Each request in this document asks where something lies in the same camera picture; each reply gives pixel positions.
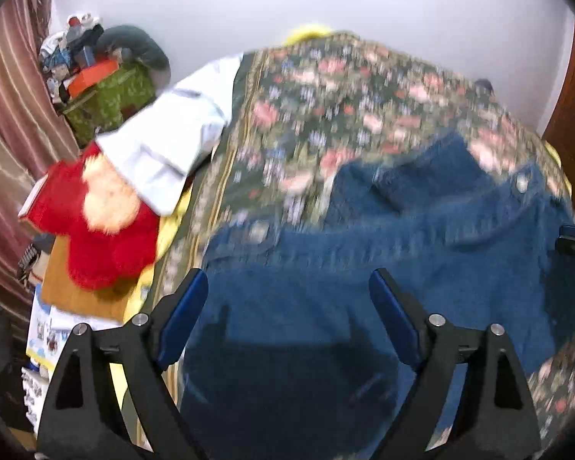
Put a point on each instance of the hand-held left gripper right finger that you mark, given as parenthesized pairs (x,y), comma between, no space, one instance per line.
(395,316)

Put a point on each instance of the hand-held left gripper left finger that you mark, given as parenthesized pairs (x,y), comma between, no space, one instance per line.
(184,316)

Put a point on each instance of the blue denim jeans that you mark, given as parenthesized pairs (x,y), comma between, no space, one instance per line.
(316,268)

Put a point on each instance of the pale yellow bed sheet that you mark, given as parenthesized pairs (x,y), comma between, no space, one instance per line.
(165,235)

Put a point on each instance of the yellow blanket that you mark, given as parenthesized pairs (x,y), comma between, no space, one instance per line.
(558,158)

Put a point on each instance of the red plush toy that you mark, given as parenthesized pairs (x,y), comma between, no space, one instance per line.
(110,254)

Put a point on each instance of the brown wooden box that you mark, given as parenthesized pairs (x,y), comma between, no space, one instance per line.
(72,292)

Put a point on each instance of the grey backpack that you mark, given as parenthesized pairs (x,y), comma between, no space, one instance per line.
(484,86)

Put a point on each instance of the red box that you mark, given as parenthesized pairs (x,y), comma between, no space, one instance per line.
(33,199)

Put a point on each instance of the white shirt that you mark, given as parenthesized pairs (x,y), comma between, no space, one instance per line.
(172,124)

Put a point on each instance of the floral bedspread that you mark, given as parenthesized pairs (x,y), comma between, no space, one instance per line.
(316,105)

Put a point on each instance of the green patterned box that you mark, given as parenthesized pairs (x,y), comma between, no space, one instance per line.
(110,96)

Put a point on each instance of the orange box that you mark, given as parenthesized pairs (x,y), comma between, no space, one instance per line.
(93,74)

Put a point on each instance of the striped pink curtain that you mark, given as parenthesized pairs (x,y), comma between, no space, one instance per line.
(9,105)

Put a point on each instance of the grey neck pillow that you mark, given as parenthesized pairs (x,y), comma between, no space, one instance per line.
(143,43)

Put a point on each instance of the pile of clutter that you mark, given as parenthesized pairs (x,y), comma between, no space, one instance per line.
(72,43)

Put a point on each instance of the yellow plastic object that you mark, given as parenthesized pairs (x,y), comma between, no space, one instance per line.
(306,32)

